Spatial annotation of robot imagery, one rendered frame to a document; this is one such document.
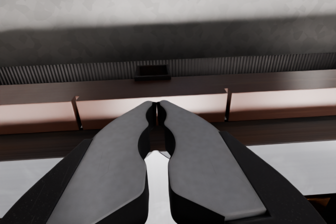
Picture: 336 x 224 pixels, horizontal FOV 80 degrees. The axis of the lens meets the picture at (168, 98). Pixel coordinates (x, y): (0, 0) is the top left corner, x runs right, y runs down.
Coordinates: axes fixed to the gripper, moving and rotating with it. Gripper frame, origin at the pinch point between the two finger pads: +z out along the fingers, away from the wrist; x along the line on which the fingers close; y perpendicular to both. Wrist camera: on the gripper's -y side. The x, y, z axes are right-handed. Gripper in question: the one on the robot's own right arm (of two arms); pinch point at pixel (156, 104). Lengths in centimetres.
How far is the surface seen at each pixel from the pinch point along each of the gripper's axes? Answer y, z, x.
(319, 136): 8.7, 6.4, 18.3
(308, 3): -4.2, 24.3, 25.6
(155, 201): 16.9, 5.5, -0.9
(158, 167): 11.1, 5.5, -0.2
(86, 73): 10.9, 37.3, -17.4
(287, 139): 8.8, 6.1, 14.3
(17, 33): -1.0, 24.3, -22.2
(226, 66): 10.6, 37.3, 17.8
